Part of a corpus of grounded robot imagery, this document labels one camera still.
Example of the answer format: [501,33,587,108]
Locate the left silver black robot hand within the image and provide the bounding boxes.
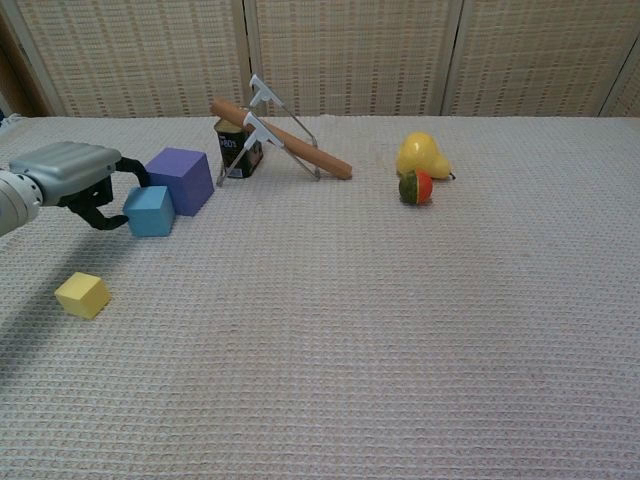
[8,141,150,231]

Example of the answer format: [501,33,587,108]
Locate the medium blue cube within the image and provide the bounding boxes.
[122,185,176,238]

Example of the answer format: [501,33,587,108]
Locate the small yellow cube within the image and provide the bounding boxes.
[54,272,112,320]

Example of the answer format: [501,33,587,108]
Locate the brown wooden cabinet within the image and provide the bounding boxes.
[0,19,52,119]

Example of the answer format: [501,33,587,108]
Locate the large purple cube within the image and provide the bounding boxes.
[144,146,215,217]

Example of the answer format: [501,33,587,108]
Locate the small gold tin can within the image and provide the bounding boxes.
[214,117,265,180]

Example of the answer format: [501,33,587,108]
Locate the woven bamboo folding screen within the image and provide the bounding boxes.
[0,0,640,119]

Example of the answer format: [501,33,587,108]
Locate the white woven tablecloth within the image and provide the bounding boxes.
[0,113,640,480]

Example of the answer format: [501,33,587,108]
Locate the red green round fruit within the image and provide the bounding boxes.
[398,168,434,205]

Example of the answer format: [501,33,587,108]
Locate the yellow pear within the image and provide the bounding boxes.
[396,131,458,182]

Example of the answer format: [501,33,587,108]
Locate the metal wire clip white handles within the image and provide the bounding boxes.
[215,73,322,188]

